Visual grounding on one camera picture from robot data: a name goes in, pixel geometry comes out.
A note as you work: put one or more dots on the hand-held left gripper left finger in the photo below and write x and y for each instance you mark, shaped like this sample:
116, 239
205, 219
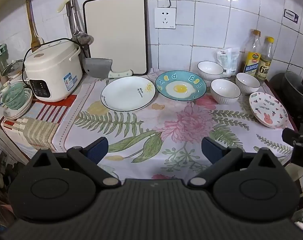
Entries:
99, 148

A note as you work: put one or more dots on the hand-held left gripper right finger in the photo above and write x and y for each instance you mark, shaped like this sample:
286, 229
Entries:
211, 148

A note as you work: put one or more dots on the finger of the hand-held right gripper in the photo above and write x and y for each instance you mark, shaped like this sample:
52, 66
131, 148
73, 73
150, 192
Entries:
294, 135

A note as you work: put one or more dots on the pink bunny print plate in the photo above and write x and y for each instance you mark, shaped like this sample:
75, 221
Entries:
266, 110

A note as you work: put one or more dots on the white ribbed bowl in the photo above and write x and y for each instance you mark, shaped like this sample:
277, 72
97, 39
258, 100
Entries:
210, 68
247, 81
225, 90

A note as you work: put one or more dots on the white plate with sun print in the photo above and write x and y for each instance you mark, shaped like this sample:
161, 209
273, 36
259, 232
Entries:
126, 92

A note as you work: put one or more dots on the teal fried egg plate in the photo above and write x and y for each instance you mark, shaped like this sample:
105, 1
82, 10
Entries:
179, 87

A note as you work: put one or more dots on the black pot with lid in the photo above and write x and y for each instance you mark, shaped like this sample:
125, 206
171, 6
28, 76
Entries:
294, 90

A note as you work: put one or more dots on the floral tablecloth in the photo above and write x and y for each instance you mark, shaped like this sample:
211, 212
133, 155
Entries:
141, 130

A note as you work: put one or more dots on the clear vinegar bottle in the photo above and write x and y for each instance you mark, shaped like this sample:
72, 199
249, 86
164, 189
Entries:
264, 65

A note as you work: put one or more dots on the white floral dish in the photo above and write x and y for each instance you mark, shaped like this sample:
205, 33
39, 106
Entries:
26, 105

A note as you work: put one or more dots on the cooking wine bottle yellow label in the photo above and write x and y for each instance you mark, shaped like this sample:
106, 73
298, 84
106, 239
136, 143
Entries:
251, 60

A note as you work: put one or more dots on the white plastic bag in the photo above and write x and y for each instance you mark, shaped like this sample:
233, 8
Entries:
227, 60

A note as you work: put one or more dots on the white rice cooker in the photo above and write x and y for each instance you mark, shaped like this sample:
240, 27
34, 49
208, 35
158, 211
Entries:
54, 65

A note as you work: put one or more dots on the green plastic basket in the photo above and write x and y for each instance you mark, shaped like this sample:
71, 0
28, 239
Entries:
14, 97

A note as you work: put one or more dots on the metal spoon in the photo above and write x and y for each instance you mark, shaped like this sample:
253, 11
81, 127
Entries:
88, 40

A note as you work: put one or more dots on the metal ladle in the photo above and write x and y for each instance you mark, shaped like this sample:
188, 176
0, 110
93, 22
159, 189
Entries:
78, 37

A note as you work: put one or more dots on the glass pot lid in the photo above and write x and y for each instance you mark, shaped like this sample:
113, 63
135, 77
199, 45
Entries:
12, 67

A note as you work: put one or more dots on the cream cutting board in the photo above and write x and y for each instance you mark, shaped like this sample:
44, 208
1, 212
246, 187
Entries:
116, 30

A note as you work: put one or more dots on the wooden spatula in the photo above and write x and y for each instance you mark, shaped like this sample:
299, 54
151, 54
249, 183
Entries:
34, 35

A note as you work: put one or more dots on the blue wall sticker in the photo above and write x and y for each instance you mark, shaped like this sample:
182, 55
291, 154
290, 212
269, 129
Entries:
291, 16

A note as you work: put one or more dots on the white wall socket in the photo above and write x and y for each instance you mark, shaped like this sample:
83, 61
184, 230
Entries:
165, 17

